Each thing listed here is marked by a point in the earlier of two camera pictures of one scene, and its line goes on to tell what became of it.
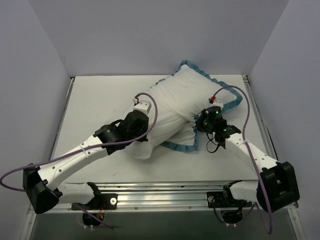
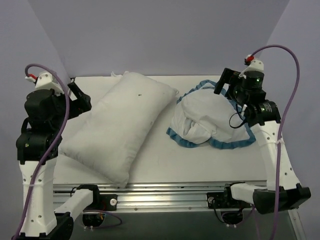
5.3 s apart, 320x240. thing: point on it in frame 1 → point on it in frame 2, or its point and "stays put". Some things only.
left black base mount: x=102 y=201 stays put
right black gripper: x=201 y=121 → x=225 y=81
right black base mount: x=216 y=199 stays put
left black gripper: x=140 y=121 → x=78 y=99
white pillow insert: x=171 y=127 → x=106 y=140
